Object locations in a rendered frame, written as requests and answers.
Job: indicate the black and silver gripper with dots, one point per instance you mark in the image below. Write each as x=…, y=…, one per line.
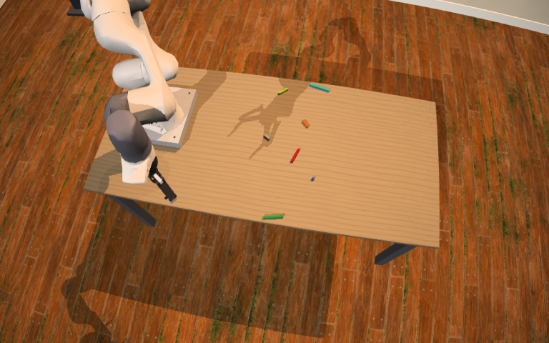
x=160, y=182

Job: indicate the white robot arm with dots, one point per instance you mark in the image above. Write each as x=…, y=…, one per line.
x=121, y=31

